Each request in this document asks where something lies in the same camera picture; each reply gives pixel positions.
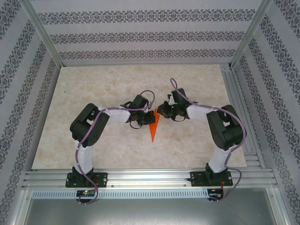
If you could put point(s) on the orange paper sheet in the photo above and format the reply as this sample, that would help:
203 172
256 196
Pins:
153 131

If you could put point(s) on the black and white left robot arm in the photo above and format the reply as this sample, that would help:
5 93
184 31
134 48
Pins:
117 117

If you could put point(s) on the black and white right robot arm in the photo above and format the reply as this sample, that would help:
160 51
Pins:
197 113

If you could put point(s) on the grey metal panel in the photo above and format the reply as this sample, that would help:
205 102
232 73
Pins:
150 213

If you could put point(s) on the aluminium side rail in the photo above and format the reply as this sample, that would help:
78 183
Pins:
235 93

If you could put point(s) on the aluminium mounting rail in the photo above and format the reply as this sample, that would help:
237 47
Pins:
150 178

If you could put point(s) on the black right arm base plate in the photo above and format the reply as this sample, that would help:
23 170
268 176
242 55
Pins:
197 179

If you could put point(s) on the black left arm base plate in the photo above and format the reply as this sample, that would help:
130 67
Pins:
100 179

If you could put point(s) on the aluminium frame post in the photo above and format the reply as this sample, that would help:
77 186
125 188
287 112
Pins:
42 32
20 208
251 32
282 208

